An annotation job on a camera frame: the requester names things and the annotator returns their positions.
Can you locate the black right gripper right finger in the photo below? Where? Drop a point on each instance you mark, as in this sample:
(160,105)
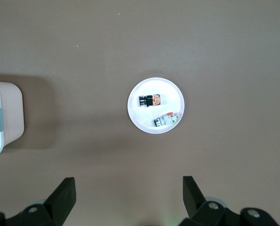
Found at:
(194,202)

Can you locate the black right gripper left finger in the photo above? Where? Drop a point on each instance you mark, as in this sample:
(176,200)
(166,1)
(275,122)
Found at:
(60,200)

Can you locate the orange black push-button switch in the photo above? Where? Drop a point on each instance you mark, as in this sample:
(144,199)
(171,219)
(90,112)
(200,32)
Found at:
(156,100)

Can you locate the white lidded lunch box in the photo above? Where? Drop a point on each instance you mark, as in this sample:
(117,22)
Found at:
(10,113)

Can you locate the pink round plate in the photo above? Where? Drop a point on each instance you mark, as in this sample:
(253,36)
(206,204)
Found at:
(151,117)

